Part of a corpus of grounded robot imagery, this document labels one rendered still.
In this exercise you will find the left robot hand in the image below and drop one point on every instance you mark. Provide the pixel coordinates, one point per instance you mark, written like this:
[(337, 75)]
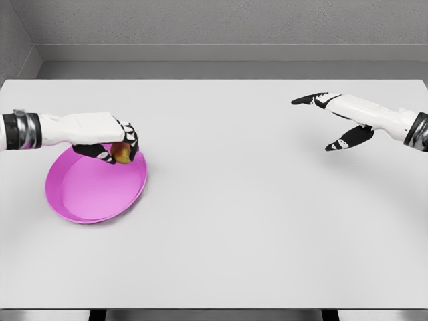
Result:
[(97, 128)]

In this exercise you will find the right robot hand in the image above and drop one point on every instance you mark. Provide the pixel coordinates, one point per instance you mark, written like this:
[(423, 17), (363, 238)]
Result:
[(347, 108)]

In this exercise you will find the red yellow apple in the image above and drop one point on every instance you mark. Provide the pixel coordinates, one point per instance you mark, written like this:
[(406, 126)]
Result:
[(122, 154)]

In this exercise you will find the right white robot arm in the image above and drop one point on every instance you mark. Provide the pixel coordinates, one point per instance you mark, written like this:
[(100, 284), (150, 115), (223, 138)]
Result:
[(404, 125)]

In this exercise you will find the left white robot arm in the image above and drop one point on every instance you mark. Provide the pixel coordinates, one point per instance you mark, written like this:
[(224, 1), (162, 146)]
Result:
[(33, 130)]

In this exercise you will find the pink round plate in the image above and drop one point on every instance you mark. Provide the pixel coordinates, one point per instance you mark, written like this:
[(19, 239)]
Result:
[(97, 187)]

